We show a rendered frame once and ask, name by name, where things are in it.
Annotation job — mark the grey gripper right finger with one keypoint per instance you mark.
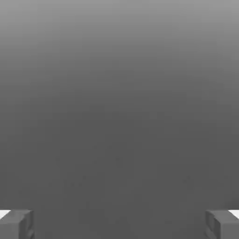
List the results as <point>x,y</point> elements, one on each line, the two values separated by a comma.
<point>224,226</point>

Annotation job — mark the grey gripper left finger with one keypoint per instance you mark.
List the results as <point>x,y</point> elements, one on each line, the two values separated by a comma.
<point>15,226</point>

